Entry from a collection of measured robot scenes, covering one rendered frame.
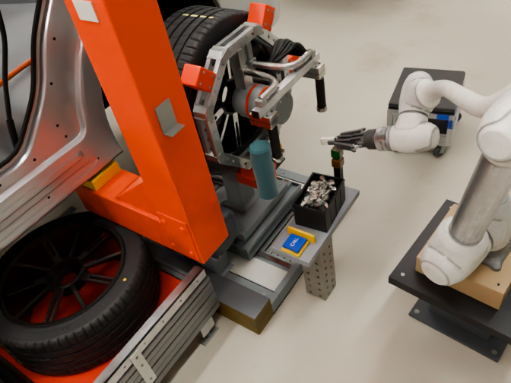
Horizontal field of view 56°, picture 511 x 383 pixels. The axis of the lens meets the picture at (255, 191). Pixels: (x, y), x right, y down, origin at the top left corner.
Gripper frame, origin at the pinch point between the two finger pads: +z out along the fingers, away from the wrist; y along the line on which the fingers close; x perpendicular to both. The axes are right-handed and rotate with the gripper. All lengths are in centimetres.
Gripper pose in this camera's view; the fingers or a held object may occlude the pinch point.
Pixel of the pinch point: (328, 140)
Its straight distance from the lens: 190.9
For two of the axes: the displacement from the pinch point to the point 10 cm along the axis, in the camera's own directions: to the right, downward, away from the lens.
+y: -4.8, 6.5, -5.8
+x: 3.9, 7.6, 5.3
